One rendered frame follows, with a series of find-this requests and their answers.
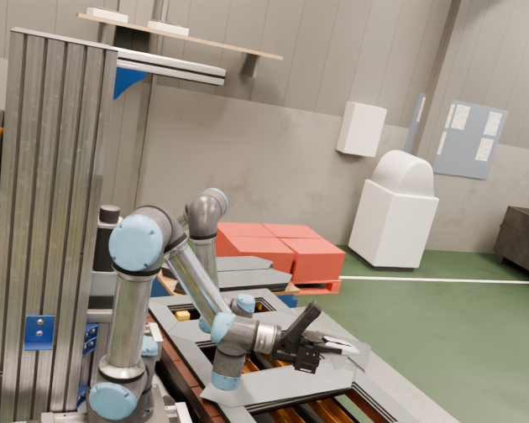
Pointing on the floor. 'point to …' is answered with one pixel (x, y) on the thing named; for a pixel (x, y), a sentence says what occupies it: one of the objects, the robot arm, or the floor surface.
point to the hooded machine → (395, 213)
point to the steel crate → (524, 241)
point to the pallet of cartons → (285, 252)
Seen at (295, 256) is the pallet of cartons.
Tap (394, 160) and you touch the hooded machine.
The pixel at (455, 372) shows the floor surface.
